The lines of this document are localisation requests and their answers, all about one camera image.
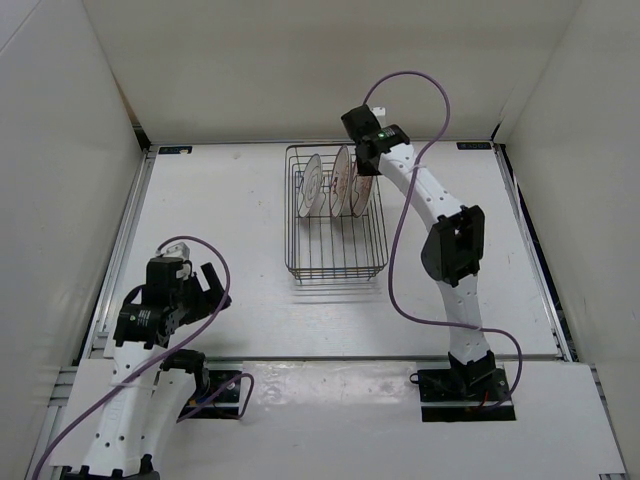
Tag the white plate spiral pattern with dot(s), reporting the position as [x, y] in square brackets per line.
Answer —
[310, 185]

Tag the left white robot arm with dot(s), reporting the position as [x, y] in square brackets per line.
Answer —
[151, 380]

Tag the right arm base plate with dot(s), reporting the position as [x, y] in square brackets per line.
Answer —
[442, 400]

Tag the left blue corner label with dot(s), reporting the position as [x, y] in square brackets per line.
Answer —
[175, 150]

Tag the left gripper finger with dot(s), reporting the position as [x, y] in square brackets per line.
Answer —
[215, 290]
[208, 304]

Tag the left aluminium rail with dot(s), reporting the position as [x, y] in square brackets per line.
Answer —
[119, 255]

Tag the right blue corner label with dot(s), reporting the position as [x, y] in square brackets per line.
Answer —
[474, 145]

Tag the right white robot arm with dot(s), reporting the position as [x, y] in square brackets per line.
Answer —
[453, 248]

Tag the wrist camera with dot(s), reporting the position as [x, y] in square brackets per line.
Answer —
[177, 250]
[379, 112]

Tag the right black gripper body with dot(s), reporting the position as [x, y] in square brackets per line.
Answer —
[366, 168]

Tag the blue corner label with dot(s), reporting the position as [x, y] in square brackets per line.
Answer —
[474, 145]
[175, 150]

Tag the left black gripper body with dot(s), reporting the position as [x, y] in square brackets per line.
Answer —
[188, 297]

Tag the white plate orange sunburst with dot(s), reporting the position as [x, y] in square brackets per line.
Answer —
[361, 187]

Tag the white plate red pattern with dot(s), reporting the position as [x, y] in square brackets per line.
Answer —
[340, 181]

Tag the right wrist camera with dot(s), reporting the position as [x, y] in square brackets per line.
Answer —
[379, 112]

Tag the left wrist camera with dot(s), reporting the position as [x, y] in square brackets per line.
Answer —
[177, 250]

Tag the wire dish rack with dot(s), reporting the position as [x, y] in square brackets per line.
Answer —
[320, 247]

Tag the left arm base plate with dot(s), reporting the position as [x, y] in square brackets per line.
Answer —
[226, 406]

